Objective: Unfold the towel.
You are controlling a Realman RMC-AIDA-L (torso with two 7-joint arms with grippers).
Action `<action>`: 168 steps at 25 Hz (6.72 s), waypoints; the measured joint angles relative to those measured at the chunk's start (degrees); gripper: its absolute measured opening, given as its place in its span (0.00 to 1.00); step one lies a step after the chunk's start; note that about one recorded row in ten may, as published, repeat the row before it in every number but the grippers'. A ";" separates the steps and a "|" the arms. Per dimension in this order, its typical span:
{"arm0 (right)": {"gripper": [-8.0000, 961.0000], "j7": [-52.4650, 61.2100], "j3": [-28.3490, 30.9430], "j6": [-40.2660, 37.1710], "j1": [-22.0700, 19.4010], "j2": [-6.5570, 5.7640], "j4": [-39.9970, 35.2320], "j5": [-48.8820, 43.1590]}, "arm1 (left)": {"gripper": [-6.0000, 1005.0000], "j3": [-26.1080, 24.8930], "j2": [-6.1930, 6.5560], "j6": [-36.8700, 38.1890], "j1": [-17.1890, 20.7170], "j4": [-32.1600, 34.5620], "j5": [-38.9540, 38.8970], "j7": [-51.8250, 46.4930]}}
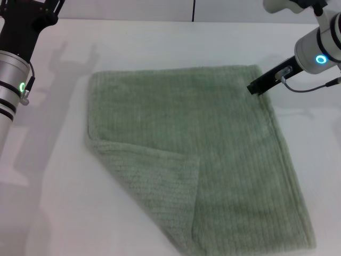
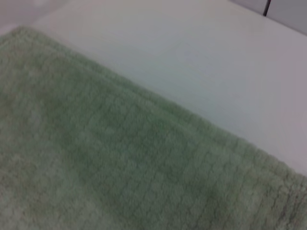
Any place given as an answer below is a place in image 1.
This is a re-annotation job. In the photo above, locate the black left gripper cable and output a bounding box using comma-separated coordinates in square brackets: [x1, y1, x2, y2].
[19, 61, 37, 106]

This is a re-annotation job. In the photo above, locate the grey right gripper cable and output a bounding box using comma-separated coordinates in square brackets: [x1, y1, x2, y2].
[275, 66, 341, 93]

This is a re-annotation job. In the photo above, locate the green ribbed towel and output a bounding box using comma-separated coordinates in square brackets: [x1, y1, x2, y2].
[85, 65, 317, 256]

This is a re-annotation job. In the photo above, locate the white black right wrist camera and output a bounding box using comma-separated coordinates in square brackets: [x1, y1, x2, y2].
[262, 0, 330, 15]

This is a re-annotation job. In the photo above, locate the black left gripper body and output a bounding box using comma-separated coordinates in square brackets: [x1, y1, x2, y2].
[0, 0, 64, 64]

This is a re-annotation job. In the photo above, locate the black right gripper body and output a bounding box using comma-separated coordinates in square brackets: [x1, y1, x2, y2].
[255, 55, 304, 94]

